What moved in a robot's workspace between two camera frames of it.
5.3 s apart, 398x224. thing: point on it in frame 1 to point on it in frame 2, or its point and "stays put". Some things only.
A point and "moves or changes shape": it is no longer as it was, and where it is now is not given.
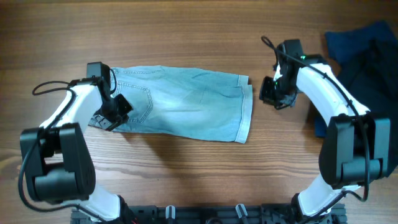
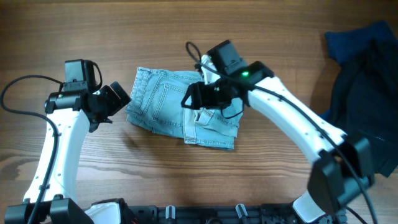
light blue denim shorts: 175,101 moves or changes shape
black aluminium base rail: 212,214 stays put
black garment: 372,71 stays put
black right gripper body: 277,93 to 215,94
